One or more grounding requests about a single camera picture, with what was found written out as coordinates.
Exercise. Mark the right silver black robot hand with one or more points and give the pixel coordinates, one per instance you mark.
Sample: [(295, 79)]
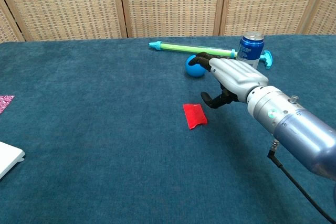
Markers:
[(236, 77)]

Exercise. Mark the blue soda can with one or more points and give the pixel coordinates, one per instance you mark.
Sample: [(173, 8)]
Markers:
[(249, 48)]

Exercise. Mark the blue ball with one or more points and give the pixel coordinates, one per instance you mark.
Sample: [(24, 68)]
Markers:
[(194, 72)]

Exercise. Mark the green and teal toy pump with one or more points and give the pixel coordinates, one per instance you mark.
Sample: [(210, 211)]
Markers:
[(183, 48)]

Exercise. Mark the woven folding screen panel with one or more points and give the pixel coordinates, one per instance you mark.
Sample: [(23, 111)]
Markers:
[(68, 3), (270, 1), (8, 27), (325, 11), (170, 3)]

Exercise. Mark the teal carpet table mat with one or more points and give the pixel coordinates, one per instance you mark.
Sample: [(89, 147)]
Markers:
[(105, 129)]

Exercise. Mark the white flat box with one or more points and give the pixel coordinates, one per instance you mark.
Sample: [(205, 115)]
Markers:
[(9, 157)]

